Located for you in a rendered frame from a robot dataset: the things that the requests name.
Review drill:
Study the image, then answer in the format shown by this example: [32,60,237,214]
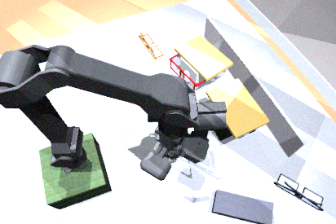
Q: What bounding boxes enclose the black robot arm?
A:
[0,45,227,173]

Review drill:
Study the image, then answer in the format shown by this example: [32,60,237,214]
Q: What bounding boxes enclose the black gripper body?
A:
[140,126,188,181]

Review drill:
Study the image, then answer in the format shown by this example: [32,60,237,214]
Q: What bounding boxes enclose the clear glasses with black frame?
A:
[274,174,324,211]

